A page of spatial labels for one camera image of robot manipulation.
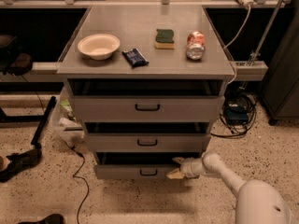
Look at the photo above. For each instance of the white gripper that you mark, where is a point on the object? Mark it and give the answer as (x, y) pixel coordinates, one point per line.
(188, 167)

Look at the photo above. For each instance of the grey bottom drawer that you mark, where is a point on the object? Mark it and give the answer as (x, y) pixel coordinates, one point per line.
(138, 165)

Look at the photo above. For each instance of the grey drawer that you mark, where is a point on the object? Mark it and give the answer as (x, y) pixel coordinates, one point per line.
(138, 165)
(133, 100)
(147, 137)

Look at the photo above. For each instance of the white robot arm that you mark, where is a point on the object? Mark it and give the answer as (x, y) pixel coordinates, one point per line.
(257, 202)

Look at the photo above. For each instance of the grey middle drawer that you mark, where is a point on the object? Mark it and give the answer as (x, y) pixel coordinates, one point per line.
(147, 137)

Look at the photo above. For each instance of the grey drawer cabinet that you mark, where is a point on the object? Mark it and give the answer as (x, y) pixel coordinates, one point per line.
(135, 26)

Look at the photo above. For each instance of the grey top drawer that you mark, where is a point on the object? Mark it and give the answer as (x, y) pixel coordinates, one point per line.
(133, 100)

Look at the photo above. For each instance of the dark blue snack packet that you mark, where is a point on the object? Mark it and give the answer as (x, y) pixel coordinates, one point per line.
(134, 58)

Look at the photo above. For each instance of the crushed red soda can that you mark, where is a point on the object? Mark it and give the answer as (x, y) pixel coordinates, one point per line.
(195, 48)

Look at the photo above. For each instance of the dark grey side cabinet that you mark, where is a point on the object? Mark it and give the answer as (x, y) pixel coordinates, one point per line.
(280, 88)

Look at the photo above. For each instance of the clear plastic bag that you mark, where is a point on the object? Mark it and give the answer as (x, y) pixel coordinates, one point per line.
(63, 121)

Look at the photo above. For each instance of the green yellow sponge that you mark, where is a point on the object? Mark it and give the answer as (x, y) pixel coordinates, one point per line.
(164, 39)

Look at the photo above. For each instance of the metal diagonal pole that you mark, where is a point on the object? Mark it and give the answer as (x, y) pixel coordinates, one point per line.
(256, 52)

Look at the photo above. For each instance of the black bar on floor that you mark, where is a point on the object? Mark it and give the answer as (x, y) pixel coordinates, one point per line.
(42, 123)

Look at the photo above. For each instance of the dark shoe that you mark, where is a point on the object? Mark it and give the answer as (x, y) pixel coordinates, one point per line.
(15, 163)

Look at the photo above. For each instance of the dark office chair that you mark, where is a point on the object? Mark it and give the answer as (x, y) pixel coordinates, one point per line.
(13, 59)

